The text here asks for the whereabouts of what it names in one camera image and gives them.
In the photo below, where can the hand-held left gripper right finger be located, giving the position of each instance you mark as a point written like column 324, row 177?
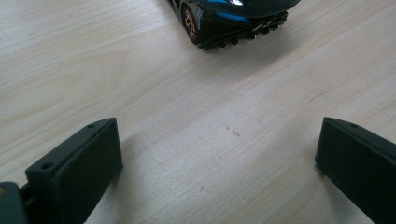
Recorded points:
column 358, row 168

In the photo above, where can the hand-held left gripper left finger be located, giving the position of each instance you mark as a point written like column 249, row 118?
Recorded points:
column 74, row 174

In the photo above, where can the black and blue toy car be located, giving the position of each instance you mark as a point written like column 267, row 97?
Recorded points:
column 224, row 28

